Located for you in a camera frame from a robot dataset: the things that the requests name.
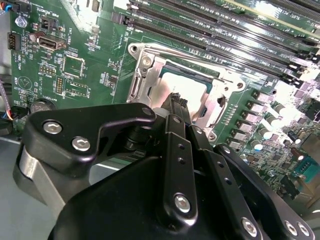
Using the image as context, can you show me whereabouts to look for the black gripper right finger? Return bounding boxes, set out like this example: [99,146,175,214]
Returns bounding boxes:
[177,92,316,240]

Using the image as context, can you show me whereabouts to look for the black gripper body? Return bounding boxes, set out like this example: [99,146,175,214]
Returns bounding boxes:
[47,152,288,240]

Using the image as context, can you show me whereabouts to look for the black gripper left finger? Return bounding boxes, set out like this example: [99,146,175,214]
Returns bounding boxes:
[12,92,199,232]

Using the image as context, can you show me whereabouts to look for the silver square CPU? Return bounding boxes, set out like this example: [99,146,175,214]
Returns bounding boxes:
[159,59,222,120]

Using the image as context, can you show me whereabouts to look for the metal CPU socket cover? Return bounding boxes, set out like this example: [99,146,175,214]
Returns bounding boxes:
[134,53,238,131]

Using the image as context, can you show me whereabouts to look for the metal CPU locking lever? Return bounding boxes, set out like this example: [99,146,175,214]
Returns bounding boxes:
[149,44,243,85]

